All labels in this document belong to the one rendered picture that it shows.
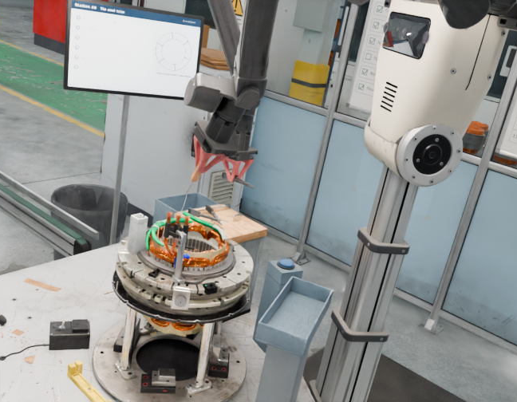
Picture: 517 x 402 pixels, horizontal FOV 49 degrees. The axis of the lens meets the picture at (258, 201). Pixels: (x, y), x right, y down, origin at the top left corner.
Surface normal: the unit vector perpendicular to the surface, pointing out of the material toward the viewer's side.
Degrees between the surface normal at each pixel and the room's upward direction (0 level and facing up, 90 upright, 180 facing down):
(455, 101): 109
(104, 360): 0
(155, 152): 90
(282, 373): 90
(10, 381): 0
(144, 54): 83
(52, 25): 90
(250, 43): 124
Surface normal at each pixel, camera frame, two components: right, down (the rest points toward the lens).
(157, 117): -0.62, 0.16
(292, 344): -0.34, 0.27
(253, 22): 0.04, 0.82
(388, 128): -0.96, -0.07
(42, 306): 0.18, -0.92
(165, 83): 0.41, 0.27
